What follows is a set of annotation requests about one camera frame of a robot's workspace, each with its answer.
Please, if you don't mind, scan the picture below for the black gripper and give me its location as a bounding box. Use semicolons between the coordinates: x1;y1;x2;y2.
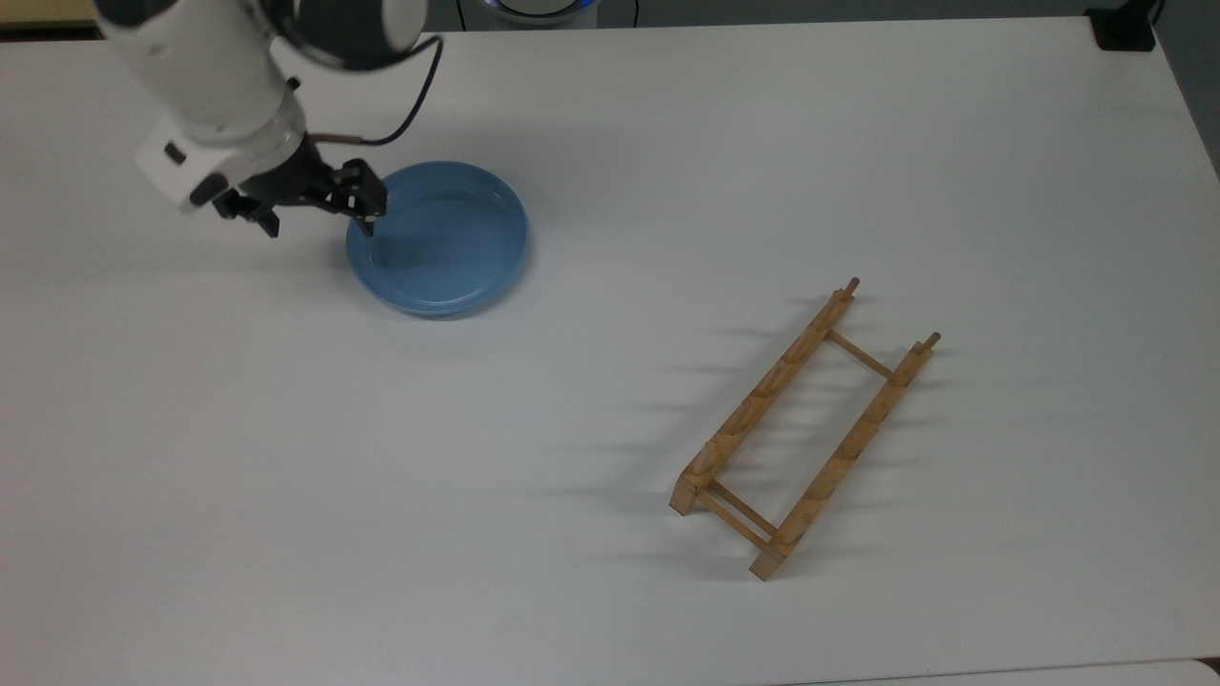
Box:
213;138;389;239

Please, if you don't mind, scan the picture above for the blue round plate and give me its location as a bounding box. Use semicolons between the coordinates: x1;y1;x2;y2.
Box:
345;160;530;318

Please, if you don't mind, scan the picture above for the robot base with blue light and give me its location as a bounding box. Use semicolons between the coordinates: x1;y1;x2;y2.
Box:
477;0;601;28

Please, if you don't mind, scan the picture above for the wooden plate rack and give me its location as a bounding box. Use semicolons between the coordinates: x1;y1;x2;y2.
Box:
669;277;943;582

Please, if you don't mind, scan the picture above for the yellow wooden board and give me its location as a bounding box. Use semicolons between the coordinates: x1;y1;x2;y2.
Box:
0;0;98;29

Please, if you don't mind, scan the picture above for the black table clamp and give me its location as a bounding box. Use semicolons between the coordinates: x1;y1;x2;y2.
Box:
1087;0;1160;51

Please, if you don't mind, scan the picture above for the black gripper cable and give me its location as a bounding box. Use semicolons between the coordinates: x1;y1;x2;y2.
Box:
310;36;445;149

